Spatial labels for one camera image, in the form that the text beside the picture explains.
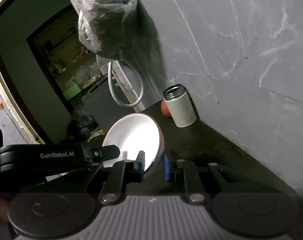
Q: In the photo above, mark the white door frame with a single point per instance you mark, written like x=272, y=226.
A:
x=6, y=89

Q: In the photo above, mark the dark grey cabinet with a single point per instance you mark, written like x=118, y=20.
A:
x=103, y=108

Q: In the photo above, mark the clear plastic bag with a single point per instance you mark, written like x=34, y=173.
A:
x=107, y=27

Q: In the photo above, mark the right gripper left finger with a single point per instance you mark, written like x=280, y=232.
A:
x=108, y=184

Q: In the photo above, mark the white bowl red rim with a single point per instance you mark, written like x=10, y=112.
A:
x=134, y=133

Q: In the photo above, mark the black table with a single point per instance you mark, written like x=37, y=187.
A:
x=201, y=144

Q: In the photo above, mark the green box on shelf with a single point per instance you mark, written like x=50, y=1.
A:
x=72, y=91

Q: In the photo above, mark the red ball lid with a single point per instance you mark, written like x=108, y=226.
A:
x=164, y=109

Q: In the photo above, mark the white steel thermos flask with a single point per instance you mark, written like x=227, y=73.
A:
x=179, y=105

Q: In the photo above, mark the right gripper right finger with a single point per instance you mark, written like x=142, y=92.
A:
x=202, y=184

